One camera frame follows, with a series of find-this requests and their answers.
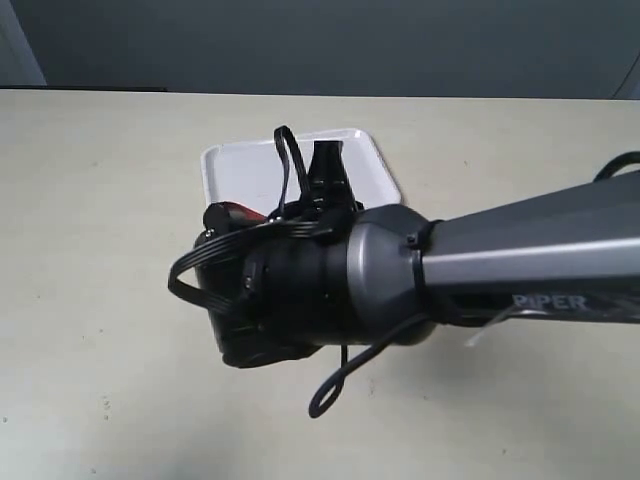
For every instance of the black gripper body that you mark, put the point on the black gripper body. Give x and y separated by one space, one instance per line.
290 298

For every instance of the dark red wooden spoon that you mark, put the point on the dark red wooden spoon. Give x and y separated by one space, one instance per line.
241 215

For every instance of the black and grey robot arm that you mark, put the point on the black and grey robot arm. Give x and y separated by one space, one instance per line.
571 255

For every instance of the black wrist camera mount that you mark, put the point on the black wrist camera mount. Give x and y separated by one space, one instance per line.
330 188

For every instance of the white rectangular plastic tray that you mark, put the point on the white rectangular plastic tray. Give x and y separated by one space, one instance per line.
270 177

